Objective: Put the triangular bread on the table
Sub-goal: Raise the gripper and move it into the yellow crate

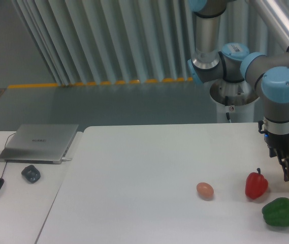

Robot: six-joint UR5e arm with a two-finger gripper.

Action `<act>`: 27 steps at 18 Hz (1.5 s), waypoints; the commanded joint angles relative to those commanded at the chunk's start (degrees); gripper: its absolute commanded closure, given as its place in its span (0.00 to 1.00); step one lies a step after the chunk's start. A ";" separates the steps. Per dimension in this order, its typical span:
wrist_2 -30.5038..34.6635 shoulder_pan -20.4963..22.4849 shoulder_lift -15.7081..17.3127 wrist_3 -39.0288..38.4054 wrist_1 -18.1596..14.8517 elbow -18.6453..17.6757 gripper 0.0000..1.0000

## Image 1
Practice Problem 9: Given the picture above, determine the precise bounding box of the small black case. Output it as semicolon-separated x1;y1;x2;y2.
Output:
21;165;41;184

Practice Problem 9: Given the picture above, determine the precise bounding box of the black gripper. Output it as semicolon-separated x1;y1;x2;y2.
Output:
258;120;289;182

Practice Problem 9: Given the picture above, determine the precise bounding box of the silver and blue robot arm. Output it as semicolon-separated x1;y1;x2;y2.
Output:
188;1;289;181

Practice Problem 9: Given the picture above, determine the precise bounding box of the red bell pepper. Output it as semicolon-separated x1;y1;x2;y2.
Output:
245;168;269;200

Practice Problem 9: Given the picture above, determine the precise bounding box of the white folding partition screen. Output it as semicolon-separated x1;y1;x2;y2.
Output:
9;0;289;87

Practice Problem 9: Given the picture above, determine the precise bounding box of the green bell pepper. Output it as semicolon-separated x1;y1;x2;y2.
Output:
262;197;289;227

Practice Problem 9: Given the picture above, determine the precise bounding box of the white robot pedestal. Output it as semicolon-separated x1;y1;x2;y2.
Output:
210;79;259;123

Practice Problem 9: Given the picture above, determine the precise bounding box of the silver closed laptop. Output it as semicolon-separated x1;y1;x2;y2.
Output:
0;124;78;164

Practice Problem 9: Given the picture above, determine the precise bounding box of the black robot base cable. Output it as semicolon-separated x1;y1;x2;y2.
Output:
224;95;233;124

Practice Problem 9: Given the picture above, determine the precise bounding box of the brown egg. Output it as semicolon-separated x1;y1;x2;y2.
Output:
197;182;214;199

